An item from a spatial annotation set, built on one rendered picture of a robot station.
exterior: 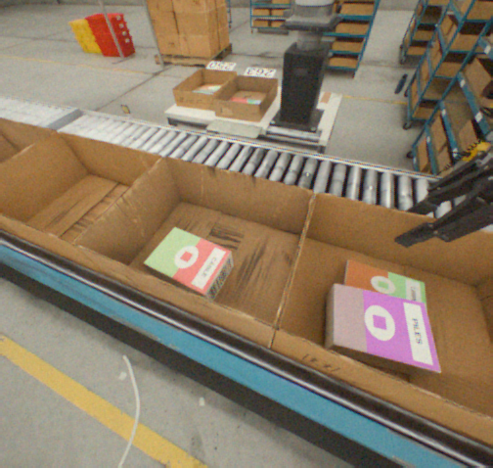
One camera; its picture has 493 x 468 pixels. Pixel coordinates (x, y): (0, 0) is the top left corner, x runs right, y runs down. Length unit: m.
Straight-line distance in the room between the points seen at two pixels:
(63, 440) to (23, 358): 0.50
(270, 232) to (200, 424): 1.04
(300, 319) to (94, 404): 1.27
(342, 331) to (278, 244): 0.25
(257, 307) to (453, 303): 0.42
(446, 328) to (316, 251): 0.29
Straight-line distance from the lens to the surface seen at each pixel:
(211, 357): 0.48
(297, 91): 1.28
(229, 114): 1.41
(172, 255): 0.52
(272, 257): 0.57
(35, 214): 0.94
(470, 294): 0.70
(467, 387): 0.61
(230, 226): 0.63
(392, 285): 0.60
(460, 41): 3.04
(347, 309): 0.47
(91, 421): 1.59
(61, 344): 1.79
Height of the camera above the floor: 1.38
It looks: 51 degrees down
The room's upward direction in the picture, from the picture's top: 4 degrees counter-clockwise
